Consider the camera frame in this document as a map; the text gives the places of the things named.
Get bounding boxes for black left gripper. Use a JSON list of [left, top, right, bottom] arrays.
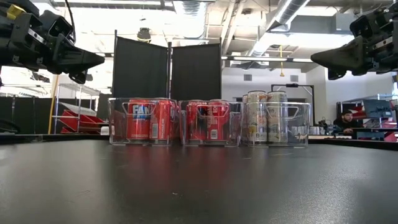
[[0, 0, 106, 85]]

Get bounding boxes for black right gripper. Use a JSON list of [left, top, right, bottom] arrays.
[[310, 2, 398, 81]]

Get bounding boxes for red Fanta strawberry can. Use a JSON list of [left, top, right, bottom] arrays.
[[126, 99, 155, 141], [151, 99, 173, 141], [170, 100, 179, 139]]

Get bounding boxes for red Coca-Cola can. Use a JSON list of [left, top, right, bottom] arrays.
[[185, 100, 206, 142], [205, 99, 230, 142]]

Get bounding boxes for black metal stand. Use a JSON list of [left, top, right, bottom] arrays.
[[270, 82, 315, 125]]

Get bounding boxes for red storage bins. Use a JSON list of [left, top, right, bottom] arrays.
[[58, 108, 105, 135]]

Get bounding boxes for person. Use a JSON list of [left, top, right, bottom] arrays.
[[333, 109, 363, 134]]

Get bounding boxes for metal shelf unit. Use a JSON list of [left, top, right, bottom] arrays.
[[337, 95, 398, 142]]

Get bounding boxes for black low barrier panel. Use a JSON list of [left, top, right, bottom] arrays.
[[0, 96, 56, 135]]

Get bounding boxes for dark hanging ceiling lamp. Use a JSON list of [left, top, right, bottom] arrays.
[[136, 27, 152, 43]]

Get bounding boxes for long ceiling light fixture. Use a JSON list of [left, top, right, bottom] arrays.
[[222, 55, 313, 63]]

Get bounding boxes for clear plastic bin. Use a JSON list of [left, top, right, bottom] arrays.
[[108, 97, 178, 146], [242, 101, 312, 148], [177, 99, 243, 147]]

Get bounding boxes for yellow tape strip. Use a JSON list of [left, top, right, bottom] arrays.
[[6, 3, 26, 20]]

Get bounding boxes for metal wire shelving rack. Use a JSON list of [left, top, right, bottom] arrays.
[[51, 82, 102, 135]]

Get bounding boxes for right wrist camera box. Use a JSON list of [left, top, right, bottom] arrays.
[[349, 14, 376, 39]]

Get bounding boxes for yellow hanging cord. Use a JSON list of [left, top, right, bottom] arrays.
[[279, 45, 286, 78]]

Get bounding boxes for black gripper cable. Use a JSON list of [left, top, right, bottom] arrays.
[[63, 0, 76, 43]]

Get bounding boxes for silver ventilation duct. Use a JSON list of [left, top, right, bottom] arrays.
[[248, 0, 312, 57]]

